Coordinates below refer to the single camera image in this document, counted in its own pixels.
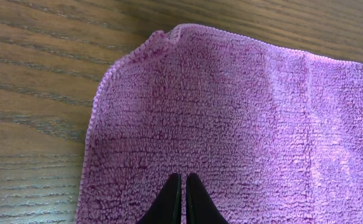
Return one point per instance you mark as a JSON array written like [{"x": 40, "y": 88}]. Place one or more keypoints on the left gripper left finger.
[{"x": 166, "y": 208}]

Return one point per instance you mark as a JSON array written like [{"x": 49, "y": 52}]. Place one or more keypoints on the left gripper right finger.
[{"x": 200, "y": 208}]

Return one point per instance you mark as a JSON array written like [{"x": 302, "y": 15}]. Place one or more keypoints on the purple microfiber cloth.
[{"x": 275, "y": 134}]

